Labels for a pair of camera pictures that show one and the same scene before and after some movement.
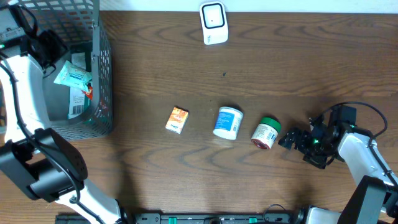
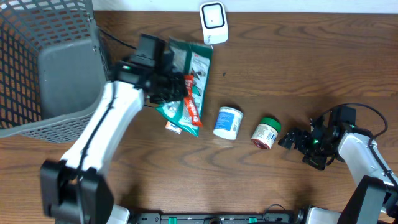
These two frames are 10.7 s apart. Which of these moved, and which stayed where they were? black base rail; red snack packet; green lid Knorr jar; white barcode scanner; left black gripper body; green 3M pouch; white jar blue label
Moved: left black gripper body; green 3M pouch; red snack packet
Stayed: green lid Knorr jar; white jar blue label; white barcode scanner; black base rail
